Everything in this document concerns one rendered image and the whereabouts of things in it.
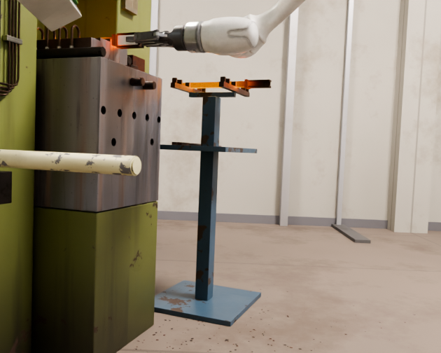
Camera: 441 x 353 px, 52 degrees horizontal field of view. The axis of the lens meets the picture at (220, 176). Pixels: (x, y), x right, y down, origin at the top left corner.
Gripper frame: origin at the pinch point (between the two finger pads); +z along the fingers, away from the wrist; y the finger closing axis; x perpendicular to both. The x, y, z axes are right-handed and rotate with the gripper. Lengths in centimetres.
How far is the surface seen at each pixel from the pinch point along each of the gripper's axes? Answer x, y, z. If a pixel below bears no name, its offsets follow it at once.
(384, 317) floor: -100, 70, -82
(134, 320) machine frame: -93, 7, -1
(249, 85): -6, 52, -25
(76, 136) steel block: -31.0, -16.0, 6.9
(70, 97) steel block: -19.8, -16.0, 9.4
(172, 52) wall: 54, 251, 109
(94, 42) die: -2.8, -10.7, 5.2
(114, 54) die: -4.1, -0.2, 5.2
